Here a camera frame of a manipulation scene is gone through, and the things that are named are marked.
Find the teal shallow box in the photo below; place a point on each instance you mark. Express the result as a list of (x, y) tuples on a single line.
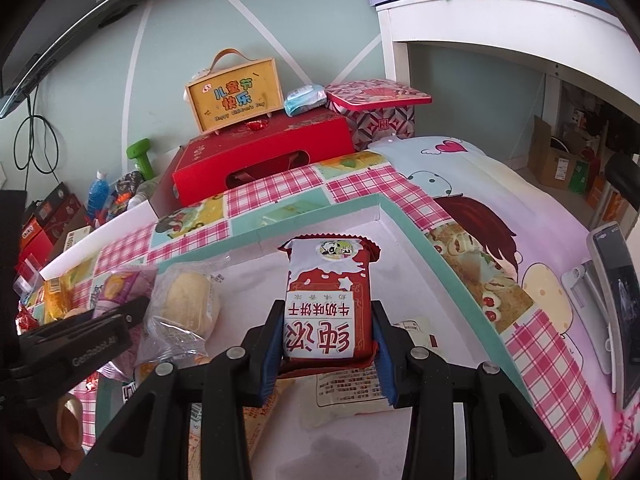
[(400, 280)]

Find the cream sachet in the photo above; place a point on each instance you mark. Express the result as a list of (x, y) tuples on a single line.
[(417, 331)]

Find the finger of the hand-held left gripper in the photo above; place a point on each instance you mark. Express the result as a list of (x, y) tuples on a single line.
[(130, 310)]

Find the green dumbbell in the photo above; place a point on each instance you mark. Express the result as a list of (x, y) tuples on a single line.
[(140, 155)]

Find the white green packet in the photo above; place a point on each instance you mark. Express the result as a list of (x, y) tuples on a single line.
[(350, 395)]

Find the orange bread packet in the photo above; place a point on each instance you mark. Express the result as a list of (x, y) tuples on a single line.
[(57, 295)]

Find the clear round bun packet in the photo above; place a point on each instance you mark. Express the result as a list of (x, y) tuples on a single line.
[(187, 300)]

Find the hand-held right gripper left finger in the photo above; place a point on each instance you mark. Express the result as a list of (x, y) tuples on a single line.
[(270, 360)]

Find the brown cardboard carton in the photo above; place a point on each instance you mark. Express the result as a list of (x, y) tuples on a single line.
[(550, 160)]

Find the pink swiss roll packet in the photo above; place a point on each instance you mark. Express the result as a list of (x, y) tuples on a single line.
[(122, 285)]

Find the blue bead bottle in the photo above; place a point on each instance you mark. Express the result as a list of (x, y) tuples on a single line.
[(98, 192)]

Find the white card game box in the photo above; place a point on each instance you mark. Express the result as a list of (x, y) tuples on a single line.
[(77, 240)]

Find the large red gift box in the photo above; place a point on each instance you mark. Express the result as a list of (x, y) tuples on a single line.
[(280, 140)]

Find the orange barcode packet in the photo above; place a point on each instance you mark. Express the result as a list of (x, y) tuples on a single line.
[(250, 425)]

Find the small red wrapped candy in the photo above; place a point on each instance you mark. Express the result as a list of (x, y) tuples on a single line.
[(257, 125)]

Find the red milk biscuit packet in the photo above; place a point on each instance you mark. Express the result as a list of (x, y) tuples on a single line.
[(325, 300)]

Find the red carton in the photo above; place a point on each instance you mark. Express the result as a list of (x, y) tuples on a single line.
[(39, 254)]

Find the white shelf unit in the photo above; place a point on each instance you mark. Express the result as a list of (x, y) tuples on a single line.
[(500, 20)]

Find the white board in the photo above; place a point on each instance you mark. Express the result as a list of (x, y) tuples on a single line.
[(105, 237)]

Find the red shiny snack packet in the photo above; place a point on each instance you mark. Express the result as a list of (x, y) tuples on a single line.
[(25, 320)]

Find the blue wipes packet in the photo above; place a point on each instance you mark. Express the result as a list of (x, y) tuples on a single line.
[(305, 99)]

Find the clear plastic box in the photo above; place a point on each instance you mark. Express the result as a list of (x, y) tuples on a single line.
[(27, 272)]

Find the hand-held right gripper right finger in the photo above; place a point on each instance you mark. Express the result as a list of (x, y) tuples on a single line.
[(387, 365)]

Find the black monitor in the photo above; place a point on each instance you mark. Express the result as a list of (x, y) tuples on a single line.
[(50, 20)]

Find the red patterned tin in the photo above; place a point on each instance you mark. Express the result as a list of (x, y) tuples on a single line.
[(380, 95)]

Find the pile of colourful toys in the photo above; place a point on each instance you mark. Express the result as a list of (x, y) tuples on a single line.
[(125, 187)]

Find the black chair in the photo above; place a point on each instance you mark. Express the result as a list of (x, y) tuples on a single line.
[(622, 175)]

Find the phone on grey stand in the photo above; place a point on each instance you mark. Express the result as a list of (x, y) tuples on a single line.
[(612, 300)]

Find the person's left hand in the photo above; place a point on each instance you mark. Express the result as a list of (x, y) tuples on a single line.
[(70, 425)]

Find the yellow carry box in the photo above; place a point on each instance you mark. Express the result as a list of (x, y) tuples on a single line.
[(235, 97)]

